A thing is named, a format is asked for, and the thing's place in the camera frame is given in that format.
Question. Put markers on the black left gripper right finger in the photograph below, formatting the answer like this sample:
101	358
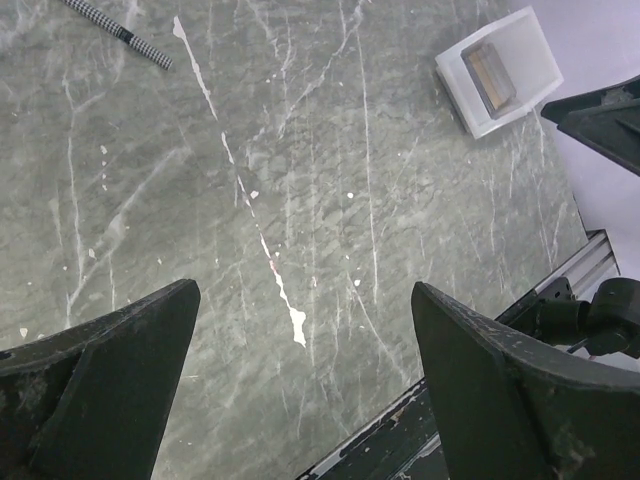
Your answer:
590	410

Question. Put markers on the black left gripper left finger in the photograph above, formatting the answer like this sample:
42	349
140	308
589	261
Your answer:
93	401

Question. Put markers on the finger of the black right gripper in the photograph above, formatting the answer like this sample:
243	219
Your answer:
604	120

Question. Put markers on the stack of credit cards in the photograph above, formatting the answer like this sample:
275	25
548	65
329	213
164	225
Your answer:
491	79

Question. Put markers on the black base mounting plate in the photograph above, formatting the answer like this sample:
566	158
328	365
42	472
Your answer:
385	440

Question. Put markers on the white plastic bin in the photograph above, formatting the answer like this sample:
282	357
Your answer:
527	56

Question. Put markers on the checkered black white pen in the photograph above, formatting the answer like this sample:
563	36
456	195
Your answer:
120	32

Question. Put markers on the aluminium frame rail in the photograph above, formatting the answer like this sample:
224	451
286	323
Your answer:
586	269

